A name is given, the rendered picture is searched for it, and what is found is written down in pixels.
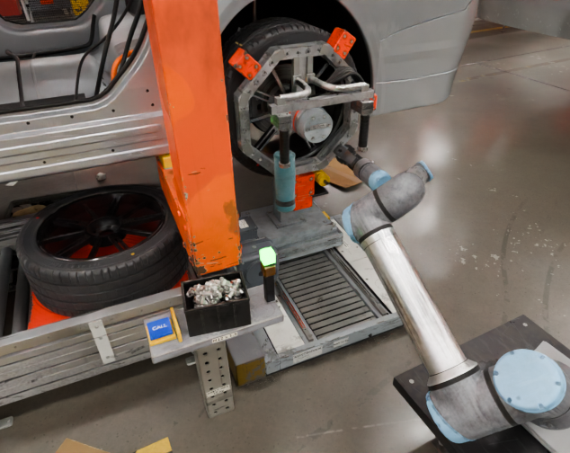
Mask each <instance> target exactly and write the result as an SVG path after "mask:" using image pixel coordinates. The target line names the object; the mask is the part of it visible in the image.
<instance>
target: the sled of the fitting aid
mask: <svg viewBox="0 0 570 453"><path fill-rule="evenodd" d="M313 202H314V201H313ZM314 204H315V202H314ZM315 205H316V204H315ZM316 206H317V205H316ZM317 207H318V206H317ZM318 208H319V207H318ZM319 209H320V208H319ZM320 210H321V209H320ZM321 211H322V212H323V213H324V214H325V216H326V217H327V218H328V219H329V220H330V221H331V222H332V223H333V230H331V231H327V232H324V233H321V234H317V235H311V236H308V237H304V238H300V239H298V240H294V241H290V242H287V243H284V244H277V245H275V246H276V248H277V250H278V258H279V262H284V261H287V260H290V259H294V258H297V257H300V256H303V255H307V254H310V253H315V252H319V251H322V250H325V249H329V248H332V247H336V246H338V245H342V244H343V232H342V231H341V230H340V229H339V228H338V226H337V225H336V224H335V223H334V222H333V221H332V220H331V219H330V217H329V216H328V215H327V214H326V213H325V212H324V211H323V210H321Z"/></svg>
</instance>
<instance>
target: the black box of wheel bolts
mask: <svg viewBox="0 0 570 453"><path fill-rule="evenodd" d="M181 290H182V298H183V312H184V313H185V317H186V322H187V326H188V331H189V335H190V337H193V336H198V335H202V334H206V333H214V332H218V331H223V330H227V329H232V328H236V327H240V326H245V325H249V324H251V314H250V303H249V301H250V298H249V295H248V291H247V288H246V285H245V280H244V276H243V273H242V271H233V272H229V273H223V274H219V275H213V276H208V277H203V278H198V279H194V280H185V281H181Z"/></svg>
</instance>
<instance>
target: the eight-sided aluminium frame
mask: <svg viewBox="0 0 570 453"><path fill-rule="evenodd" d="M296 53H297V54H296ZM321 55H322V56H323V57H324V58H325V59H326V61H327V62H328V63H329V64H330V65H331V66H332V67H333V68H334V69H335V70H336V69H337V68H339V67H342V66H347V67H348V64H347V63H346V62H345V61H344V60H343V59H342V58H341V57H340V56H339V55H338V54H337V53H336V52H334V48H333V47H332V46H331V45H330V44H329V43H326V42H324V41H322V40H320V41H312V42H304V43H297V44H289V45H281V46H277V45H276V46H273V47H269V48H268V49H267V51H265V52H264V55H263V56H262V57H261V59H260V60H259V61H258V63H259V64H260V65H261V66H262V68H261V69H260V70H259V72H258V73H257V74H256V76H255V77H254V78H253V80H252V81H249V80H248V79H247V78H246V79H245V80H244V81H243V83H241V84H240V86H239V87H237V89H236V91H235V92H234V102H235V114H236V134H237V145H238V147H239V149H240V150H241V151H242V152H243V153H244V154H245V155H246V156H249V157H250V158H251V159H253V160H254V161H255V162H256V163H257V164H259V165H260V166H262V167H263V168H265V169H266V170H267V171H269V172H270V173H272V174H273V175H274V162H273V161H272V160H271V159H270V158H269V157H267V156H266V155H264V154H263V153H261V152H260V151H259V150H257V149H256V148H255V147H253V146H252V145H251V133H250V119H249V104H248V101H249V100H250V98H251V97H252V96H253V95H254V93H255V92H256V90H257V89H258V88H259V87H260V85H261V84H262V83H263V81H264V80H265V79H266V77H267V76H268V75H269V74H270V72H271V71H272V70H273V69H274V68H275V67H276V65H277V64H278V63H279V61H280V60H286V59H293V58H306V57H307V56H321ZM344 80H345V84H350V83H351V82H352V81H353V79H352V77H351V76H349V77H347V78H345V79H344ZM358 116H359V113H358V112H357V111H354V110H353V109H351V102H345V103H344V111H343V125H342V126H341V127H340V128H339V129H338V130H337V131H336V132H335V133H334V135H333V136H332V137H331V138H330V140H329V141H328V142H327V143H326V144H325V146H324V147H323V148H322V149H321V150H320V152H319V153H318V154H317V155H316V156H314V157H309V158H305V159H300V160H296V161H295V166H296V175H297V174H301V173H309V172H313V171H317V170H318V171H320V170H321V169H325V168H326V167H327V166H328V165H329V163H330V162H331V161H332V159H333V158H334V157H335V156H336V154H335V153H334V149H335V148H336V147H337V146H338V145H342V146H344V145H345V144H346V143H347V141H348V140H349V139H350V138H351V137H352V136H353V135H354V133H355V132H356V131H357V127H358Z"/></svg>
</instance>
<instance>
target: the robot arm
mask: <svg viewBox="0 0 570 453"><path fill-rule="evenodd" d="M354 149H355V148H354V147H352V146H351V145H344V146H342V145H338V146H337V147H336V148H335V149H334V153H335V154H336V160H337V161H338V162H339V163H341V164H347V166H348V167H349V168H350V169H351V170H353V173H354V175H355V176H356V177H357V178H359V179H360V180H361V181H362V182H364V183H365V184H366V185H367V186H369V187H370V188H371V189H372V192H370V193H368V194H367V195H365V196H364V197H362V198H361V199H359V200H357V201H355V202H353V203H352V204H351V205H350V206H349V207H348V208H346V209H345V210H344V211H343V215H342V219H343V226H344V228H345V231H346V233H347V235H348V236H349V237H350V238H351V240H352V241H353V242H354V243H356V244H357V243H360V245H361V247H362V248H363V249H364V251H365V253H366V254H367V256H368V258H369V260H370V263H371V265H372V266H373V268H374V270H375V272H376V273H377V275H378V277H379V280H380V282H381V283H382V285H383V287H384V289H385V291H386V292H387V295H388V297H389V299H390V300H391V302H392V304H393V306H394V308H395V310H396V312H397V314H398V315H399V317H400V319H401V321H402V323H403V325H404V327H405V329H406V331H407V332H408V334H409V336H410V338H411V340H412V342H413V344H414V347H415V348H416V349H417V351H418V353H419V355H420V357H421V359H422V361H423V364H424V366H425V367H426V368H427V370H428V372H429V374H430V377H429V380H428V384H427V386H428V387H429V389H430V391H429V392H428V393H427V395H426V400H427V406H428V409H429V411H430V414H431V416H432V418H433V420H434V421H435V423H436V424H437V425H438V428H439V429H440V431H441V432H442V433H443V434H444V436H445V437H446V438H448V439H449V440H450V441H452V442H455V443H463V442H468V441H474V440H477V439H480V438H483V437H485V436H487V435H490V434H493V433H496V432H498V431H503V430H506V429H509V428H511V427H514V426H516V425H519V424H522V423H525V422H532V423H534V424H535V425H537V426H539V427H541V428H544V429H548V430H554V431H559V430H565V429H568V428H570V367H568V366H567V365H566V364H564V363H562V362H560V361H557V360H552V359H551V358H550V357H548V356H546V355H544V354H542V353H540V352H537V351H532V350H525V349H520V350H514V351H509V352H507V353H506V354H504V355H503V356H502V357H501V358H500V359H499V360H498V361H497V363H496V365H493V366H492V367H489V368H487V369H483V370H481V368H480V367H479V366H478V364H477V362H474V361H473V360H468V359H467V358H466V357H465V355H464V353H463V351H462V350H461V349H460V347H459V345H458V343H457V341H456V339H455V337H454V336H453V334H452V332H451V330H450V328H449V327H448V325H447V323H446V322H445V320H444V318H443V316H442V314H441V312H440V310H439V308H438V307H437V306H436V304H435V302H434V300H433V299H432V296H431V294H430V292H429V291H428V289H427V288H426V286H425V285H424V283H423V280H422V278H421V277H420V275H419V273H418V271H417V270H416V268H415V267H414V264H413V263H412V261H411V259H410V257H409V255H408V254H407V252H406V250H405V248H404V247H403V245H402V243H401V241H400V240H399V238H398V236H397V234H396V232H395V229H394V227H393V225H392V223H393V222H394V221H396V220H398V219H399V218H401V217H402V216H404V215H405V214H406V213H408V212H409V211H411V210H412V209H414V208H415V207H416V206H417V205H418V204H420V202H421V201H422V200H423V197H424V194H425V186H424V185H425V184H426V183H427V182H429V181H430V180H431V179H432V178H433V175H432V173H431V171H430V170H429V168H428V167H427V165H426V164H425V162H424V161H420V162H418V163H416V164H415V165H413V166H412V167H410V168H409V169H407V170H405V171H404V172H402V173H399V174H397V175H396V176H394V177H393V178H391V176H390V175H389V174H388V173H387V172H385V171H383V170H382V169H381V168H379V167H378V166H377V165H375V164H374V161H372V162H371V161H370V160H369V159H367V158H362V157H361V156H360V155H358V154H356V151H355V150H354Z"/></svg>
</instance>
